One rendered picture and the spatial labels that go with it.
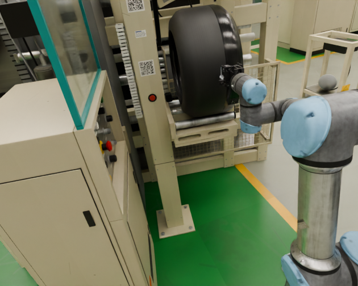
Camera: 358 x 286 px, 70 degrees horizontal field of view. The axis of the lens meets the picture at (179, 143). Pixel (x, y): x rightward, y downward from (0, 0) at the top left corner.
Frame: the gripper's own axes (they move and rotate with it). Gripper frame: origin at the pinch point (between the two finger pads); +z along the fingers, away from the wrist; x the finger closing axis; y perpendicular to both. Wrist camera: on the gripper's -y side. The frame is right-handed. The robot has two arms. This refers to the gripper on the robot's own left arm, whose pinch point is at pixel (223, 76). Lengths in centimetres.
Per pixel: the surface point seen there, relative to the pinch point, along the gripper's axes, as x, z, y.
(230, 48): -4.7, 3.0, 11.1
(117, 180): 54, -19, -31
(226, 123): -5.3, 16.6, -30.6
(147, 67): 32.5, 20.1, 5.6
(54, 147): 62, -44, 0
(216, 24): -0.6, 9.4, 21.1
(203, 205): 8, 48, -114
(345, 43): -178, 147, -26
